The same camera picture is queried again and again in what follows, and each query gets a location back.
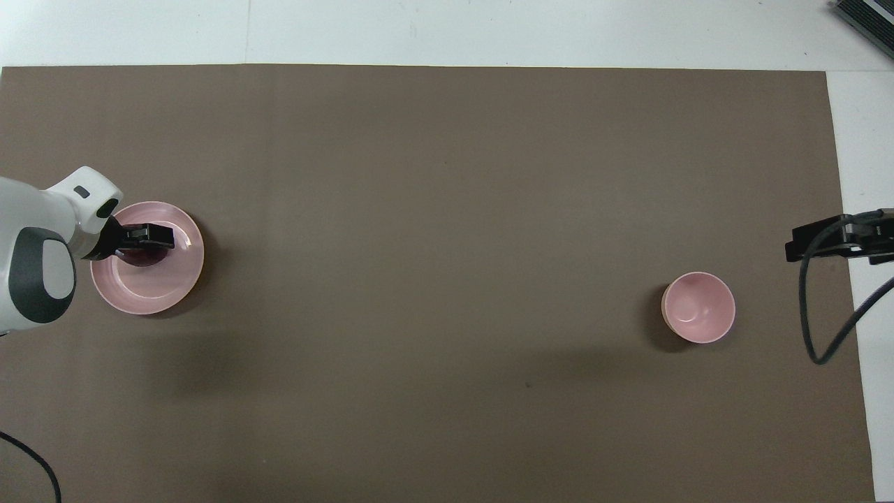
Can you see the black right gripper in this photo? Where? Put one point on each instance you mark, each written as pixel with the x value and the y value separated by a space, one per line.
pixel 876 234

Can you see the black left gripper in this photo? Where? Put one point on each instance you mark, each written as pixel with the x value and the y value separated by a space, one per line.
pixel 112 241

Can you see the dark red apple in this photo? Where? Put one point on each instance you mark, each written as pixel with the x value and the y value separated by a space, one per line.
pixel 143 259

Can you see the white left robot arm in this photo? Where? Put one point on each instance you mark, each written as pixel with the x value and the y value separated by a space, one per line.
pixel 42 209

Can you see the pink plate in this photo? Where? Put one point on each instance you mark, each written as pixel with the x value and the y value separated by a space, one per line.
pixel 154 293

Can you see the pink bowl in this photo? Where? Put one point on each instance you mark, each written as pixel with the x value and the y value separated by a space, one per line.
pixel 698 307

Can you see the grey ribbed device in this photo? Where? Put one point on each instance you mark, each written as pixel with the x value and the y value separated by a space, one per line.
pixel 866 15

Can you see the brown table mat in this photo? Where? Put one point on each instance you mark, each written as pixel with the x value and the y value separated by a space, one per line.
pixel 447 209

